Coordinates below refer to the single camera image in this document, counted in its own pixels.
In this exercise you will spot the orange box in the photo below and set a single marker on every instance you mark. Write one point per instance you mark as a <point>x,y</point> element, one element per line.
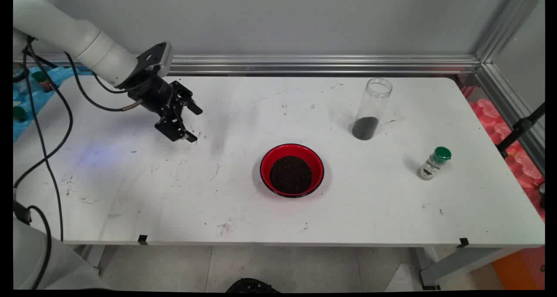
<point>520,268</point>

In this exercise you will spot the clear plastic jar black seeds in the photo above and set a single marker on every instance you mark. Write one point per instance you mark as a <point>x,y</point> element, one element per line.
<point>367,125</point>

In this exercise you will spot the black tape piece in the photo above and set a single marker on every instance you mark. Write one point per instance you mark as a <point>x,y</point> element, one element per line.
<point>463,243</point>
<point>142,239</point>

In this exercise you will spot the glass jar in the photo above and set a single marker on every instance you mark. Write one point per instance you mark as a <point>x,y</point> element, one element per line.
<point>18,74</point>

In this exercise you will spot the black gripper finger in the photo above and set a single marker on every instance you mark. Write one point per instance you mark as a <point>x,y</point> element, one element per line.
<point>188,100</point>
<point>174,129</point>

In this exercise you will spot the small green cap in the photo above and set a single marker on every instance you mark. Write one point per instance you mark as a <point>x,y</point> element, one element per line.
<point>19,114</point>

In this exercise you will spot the long aluminium frame rail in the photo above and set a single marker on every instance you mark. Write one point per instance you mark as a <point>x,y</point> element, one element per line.
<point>304,64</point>

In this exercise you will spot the black round object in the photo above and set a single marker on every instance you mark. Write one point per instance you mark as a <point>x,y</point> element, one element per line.
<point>542,194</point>

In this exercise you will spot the brown bottle green cap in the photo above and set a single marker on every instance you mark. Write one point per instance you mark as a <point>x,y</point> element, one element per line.
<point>42,80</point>

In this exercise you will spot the short aluminium frame rail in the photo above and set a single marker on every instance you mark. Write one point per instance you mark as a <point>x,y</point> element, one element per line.
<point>513,109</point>

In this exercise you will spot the blue bubble wrap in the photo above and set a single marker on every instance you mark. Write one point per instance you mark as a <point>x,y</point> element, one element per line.
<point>30,101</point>

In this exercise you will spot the black object on floor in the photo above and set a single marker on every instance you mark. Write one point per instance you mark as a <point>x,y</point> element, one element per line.
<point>252,286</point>

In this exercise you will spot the black stand pole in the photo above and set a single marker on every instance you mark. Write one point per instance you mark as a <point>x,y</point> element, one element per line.
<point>522,125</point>

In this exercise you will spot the green capped spice bottle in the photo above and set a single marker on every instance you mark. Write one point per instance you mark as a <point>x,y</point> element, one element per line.
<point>433,164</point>

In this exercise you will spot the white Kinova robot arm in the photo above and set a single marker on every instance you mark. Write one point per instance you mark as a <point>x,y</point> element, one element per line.
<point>87,44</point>

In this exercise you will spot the grey metal table leg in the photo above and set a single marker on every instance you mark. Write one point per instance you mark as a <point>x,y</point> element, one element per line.
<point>96,255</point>
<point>461,262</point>

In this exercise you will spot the black seeds heap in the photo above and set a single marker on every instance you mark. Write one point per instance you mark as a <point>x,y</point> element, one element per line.
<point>290,175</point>

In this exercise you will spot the red bubble wrap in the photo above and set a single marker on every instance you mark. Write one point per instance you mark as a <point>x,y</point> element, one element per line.
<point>491,114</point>

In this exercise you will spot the aluminium frame upright post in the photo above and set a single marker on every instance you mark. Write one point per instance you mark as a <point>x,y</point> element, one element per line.
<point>509,22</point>

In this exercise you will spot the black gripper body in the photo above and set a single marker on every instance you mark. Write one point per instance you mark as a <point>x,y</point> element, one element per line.
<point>154,94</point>

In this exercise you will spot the red bowl black rim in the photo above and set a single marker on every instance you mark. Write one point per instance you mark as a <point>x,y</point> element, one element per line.
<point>272,157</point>

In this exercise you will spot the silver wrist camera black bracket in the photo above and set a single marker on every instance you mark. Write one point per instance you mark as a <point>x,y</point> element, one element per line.
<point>152,59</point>

